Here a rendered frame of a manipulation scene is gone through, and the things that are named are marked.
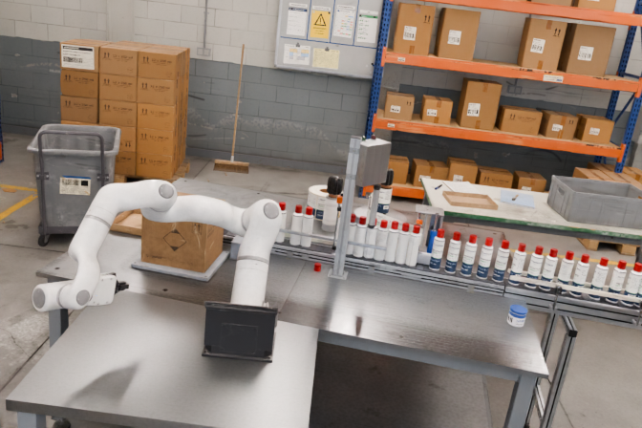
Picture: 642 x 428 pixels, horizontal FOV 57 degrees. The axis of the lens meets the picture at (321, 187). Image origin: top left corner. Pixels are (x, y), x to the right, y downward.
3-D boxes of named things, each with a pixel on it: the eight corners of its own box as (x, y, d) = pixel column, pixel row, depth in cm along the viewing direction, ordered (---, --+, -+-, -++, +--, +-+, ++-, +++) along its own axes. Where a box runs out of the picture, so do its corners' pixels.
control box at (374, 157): (386, 182, 271) (392, 142, 265) (361, 187, 259) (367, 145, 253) (369, 176, 277) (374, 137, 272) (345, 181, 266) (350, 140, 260)
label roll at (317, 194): (305, 206, 346) (308, 183, 341) (338, 209, 348) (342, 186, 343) (307, 219, 327) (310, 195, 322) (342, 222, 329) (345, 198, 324)
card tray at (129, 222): (183, 222, 316) (183, 215, 314) (162, 240, 291) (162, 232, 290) (132, 213, 320) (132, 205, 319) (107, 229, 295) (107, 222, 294)
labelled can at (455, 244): (455, 270, 284) (462, 231, 278) (455, 275, 279) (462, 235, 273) (443, 268, 285) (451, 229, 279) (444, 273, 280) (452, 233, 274)
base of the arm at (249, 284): (274, 320, 219) (280, 272, 227) (267, 309, 202) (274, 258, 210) (224, 317, 221) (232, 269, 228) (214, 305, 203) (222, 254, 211)
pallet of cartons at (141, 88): (190, 170, 678) (196, 48, 635) (176, 193, 600) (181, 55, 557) (83, 160, 668) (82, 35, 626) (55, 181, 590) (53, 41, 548)
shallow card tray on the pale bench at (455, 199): (486, 199, 430) (487, 194, 429) (498, 210, 407) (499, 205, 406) (441, 194, 428) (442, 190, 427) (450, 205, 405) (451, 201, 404)
